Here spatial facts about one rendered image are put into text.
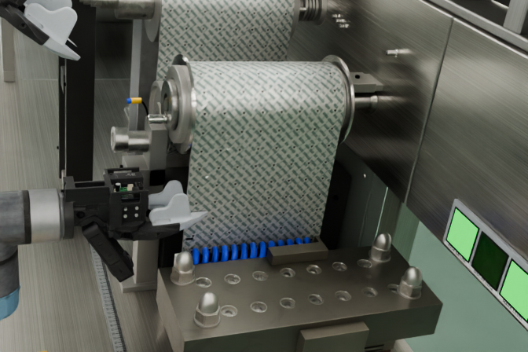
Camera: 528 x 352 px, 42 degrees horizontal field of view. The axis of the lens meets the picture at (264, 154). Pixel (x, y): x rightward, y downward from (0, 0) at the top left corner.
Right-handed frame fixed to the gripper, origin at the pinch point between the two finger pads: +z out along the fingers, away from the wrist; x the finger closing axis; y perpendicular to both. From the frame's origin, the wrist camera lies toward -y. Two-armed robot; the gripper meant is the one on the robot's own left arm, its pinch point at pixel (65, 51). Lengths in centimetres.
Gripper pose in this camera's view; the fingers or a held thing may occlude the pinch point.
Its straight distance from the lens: 97.6
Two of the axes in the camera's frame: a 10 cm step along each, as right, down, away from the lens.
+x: -3.4, -4.6, 8.2
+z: 6.3, 5.3, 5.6
